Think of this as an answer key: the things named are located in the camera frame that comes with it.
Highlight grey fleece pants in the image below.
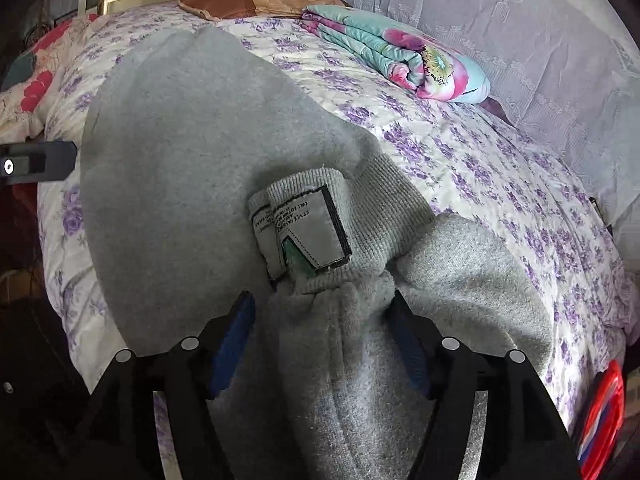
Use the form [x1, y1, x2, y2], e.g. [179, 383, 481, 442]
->
[80, 25, 554, 480]

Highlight pink floral cloth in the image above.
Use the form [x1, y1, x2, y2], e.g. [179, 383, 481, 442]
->
[0, 12, 103, 142]

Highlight brown satin pillow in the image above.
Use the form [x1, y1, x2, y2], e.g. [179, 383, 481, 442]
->
[179, 0, 351, 22]

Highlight purple floral bedspread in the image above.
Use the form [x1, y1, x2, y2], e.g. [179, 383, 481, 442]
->
[0, 0, 640, 480]

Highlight red and blue garment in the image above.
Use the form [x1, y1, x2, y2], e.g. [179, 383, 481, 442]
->
[574, 359, 627, 480]

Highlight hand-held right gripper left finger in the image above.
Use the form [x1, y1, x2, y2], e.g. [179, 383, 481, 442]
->
[75, 290, 257, 480]

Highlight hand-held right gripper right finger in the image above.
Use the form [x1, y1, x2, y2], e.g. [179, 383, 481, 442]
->
[384, 290, 583, 480]

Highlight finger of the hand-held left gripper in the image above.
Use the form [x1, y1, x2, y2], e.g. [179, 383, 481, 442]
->
[0, 141, 79, 184]

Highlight folded teal floral blanket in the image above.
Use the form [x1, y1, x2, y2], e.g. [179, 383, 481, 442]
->
[301, 4, 492, 105]

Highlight lavender lace cover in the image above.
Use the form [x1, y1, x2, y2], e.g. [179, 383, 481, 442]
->
[312, 0, 640, 261]

